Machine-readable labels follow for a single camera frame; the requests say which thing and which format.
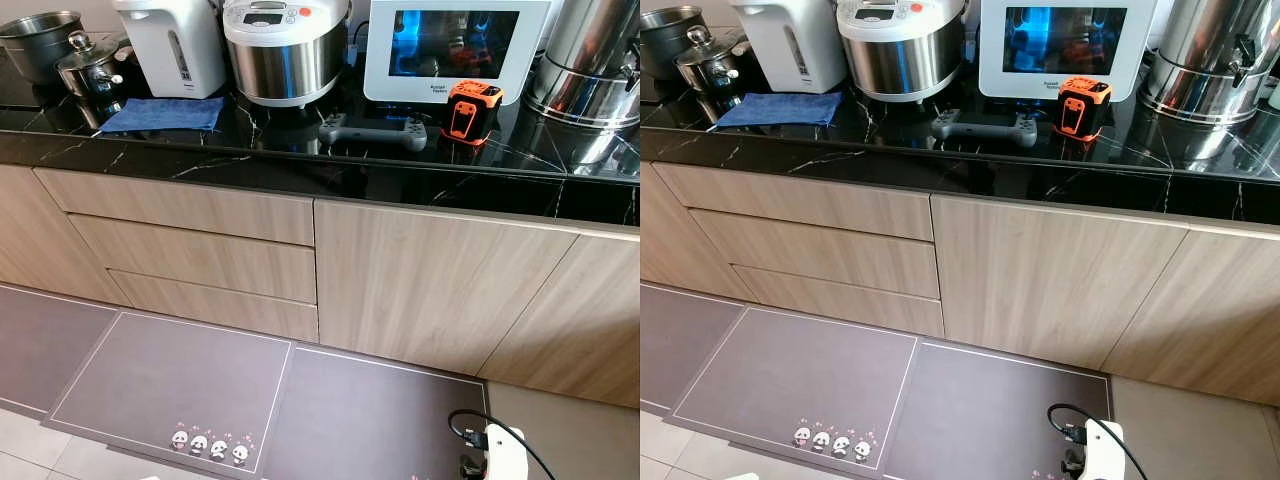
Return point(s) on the light wood cabinet panel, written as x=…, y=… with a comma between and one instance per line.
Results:
x=680, y=225
x=45, y=230

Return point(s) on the light wood cabinet door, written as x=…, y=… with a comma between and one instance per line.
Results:
x=1200, y=320
x=430, y=285
x=570, y=320
x=1050, y=280

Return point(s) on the light wood drawer front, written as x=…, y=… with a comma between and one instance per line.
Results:
x=840, y=300
x=820, y=252
x=800, y=200
x=220, y=305
x=180, y=205
x=200, y=258

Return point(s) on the large steel water urn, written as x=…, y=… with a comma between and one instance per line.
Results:
x=590, y=60
x=1210, y=60

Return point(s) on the small lidded steel pot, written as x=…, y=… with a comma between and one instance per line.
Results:
x=708, y=65
x=90, y=70

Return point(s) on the blue cloth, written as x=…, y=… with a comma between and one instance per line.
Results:
x=160, y=115
x=780, y=110

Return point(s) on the large steel stockpot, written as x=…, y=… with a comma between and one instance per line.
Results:
x=35, y=45
x=668, y=40

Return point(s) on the grey panda print floor mat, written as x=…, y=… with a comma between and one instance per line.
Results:
x=170, y=385
x=790, y=380

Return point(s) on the orange black device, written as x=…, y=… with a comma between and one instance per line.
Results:
x=1082, y=110
x=472, y=115

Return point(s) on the white electric water boiler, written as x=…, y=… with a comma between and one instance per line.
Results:
x=790, y=40
x=170, y=45

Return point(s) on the grey game controller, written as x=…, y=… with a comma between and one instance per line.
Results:
x=985, y=126
x=370, y=130

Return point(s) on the silver white rice cooker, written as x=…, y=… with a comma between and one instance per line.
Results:
x=900, y=60
x=285, y=65

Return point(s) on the white countertop oven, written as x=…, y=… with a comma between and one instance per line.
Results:
x=992, y=50
x=380, y=50

